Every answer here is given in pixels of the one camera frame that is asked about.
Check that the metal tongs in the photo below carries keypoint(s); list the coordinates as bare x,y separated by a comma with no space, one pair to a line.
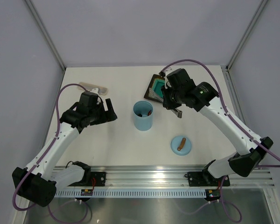
177,112

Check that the aluminium frame post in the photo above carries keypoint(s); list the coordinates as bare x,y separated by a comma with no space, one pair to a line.
247,33
44,32

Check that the dark square teal plate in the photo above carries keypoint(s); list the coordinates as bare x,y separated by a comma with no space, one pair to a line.
156,83

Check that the right aluminium frame post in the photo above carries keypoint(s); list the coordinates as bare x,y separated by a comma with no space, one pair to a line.
247,33

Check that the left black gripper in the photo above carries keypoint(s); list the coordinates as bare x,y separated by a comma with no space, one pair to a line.
107,115

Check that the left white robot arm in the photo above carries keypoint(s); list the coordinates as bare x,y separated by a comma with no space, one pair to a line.
36,182

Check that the light blue lid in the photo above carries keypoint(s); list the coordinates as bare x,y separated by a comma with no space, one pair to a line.
175,142

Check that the light blue cup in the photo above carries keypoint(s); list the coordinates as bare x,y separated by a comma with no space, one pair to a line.
145,122

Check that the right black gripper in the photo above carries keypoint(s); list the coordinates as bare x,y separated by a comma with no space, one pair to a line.
167,103

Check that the beige chopstick case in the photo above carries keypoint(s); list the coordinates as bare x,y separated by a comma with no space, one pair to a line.
100,89

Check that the brown lid handle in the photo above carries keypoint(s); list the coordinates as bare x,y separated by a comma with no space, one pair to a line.
182,143

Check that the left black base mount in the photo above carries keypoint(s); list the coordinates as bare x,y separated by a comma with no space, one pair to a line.
93,178

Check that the white slotted cable duct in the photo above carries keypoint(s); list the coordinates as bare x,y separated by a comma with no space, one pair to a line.
131,193

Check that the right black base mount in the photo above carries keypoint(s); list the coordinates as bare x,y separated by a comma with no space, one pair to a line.
204,179

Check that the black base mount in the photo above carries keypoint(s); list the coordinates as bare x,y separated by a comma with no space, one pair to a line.
93,178
204,179

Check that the aluminium front rail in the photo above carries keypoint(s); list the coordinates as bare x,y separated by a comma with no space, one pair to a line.
172,177

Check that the left aluminium frame post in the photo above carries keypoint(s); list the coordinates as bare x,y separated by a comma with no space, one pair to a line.
44,32

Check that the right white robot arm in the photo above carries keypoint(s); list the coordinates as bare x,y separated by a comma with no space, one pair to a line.
250,148

